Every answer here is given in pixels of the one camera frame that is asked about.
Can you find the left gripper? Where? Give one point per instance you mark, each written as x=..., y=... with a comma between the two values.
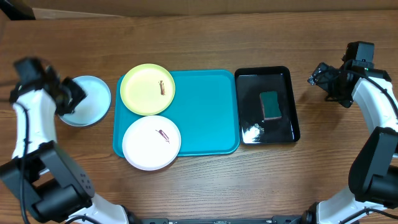
x=80, y=94

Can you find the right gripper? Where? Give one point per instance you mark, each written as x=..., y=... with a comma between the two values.
x=325, y=80

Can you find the light blue round plate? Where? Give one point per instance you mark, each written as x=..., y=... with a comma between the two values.
x=94, y=107

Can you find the yellow-green round plate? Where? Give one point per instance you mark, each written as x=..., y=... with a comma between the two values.
x=147, y=89

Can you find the green scrubbing sponge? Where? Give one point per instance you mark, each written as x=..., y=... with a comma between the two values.
x=270, y=105

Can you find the white pink round plate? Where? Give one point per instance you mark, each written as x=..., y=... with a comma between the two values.
x=151, y=143

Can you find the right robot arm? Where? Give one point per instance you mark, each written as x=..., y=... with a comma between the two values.
x=372, y=181

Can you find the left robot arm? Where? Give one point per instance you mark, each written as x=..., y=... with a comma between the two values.
x=48, y=183

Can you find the black rectangular tray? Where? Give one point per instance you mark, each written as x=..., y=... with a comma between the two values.
x=254, y=129

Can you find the teal plastic serving tray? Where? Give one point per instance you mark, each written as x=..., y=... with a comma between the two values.
x=204, y=109

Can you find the dark object top-left corner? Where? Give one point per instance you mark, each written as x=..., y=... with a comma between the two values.
x=17, y=10

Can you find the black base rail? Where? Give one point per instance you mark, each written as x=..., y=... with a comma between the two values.
x=278, y=219

